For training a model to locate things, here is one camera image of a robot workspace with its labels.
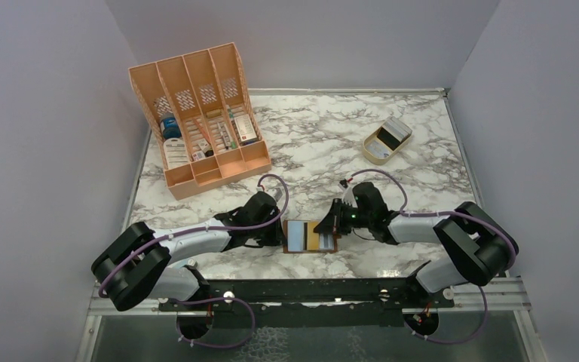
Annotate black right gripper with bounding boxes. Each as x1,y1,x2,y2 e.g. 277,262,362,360
314,198,372,235

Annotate brown leather card holder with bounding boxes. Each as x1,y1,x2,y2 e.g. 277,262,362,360
283,220,339,253

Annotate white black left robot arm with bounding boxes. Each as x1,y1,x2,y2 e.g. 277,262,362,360
90,190,283,311

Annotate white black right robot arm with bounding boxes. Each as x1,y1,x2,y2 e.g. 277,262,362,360
314,182,519,307

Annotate beige oval card tray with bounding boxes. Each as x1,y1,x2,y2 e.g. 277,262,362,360
361,118,412,165

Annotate VIP card lying in tray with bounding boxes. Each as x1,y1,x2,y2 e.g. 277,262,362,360
366,140,391,160

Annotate white red card box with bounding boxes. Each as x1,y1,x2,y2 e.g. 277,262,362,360
234,114,259,146

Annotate white label packet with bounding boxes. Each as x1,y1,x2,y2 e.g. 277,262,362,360
163,138,188,170

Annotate blue round tape roll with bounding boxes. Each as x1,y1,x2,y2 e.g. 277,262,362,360
160,115,182,140

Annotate orange plastic desk organizer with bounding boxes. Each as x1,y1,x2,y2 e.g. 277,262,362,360
128,43,271,200

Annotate black metal mounting rail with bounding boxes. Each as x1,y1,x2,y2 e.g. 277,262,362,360
159,278,454,329

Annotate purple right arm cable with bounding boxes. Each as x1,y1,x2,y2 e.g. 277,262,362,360
347,168,518,345

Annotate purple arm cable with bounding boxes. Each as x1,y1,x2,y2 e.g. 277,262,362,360
347,168,518,345
98,174,290,350

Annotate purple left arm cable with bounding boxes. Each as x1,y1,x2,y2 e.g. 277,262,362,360
98,174,290,350

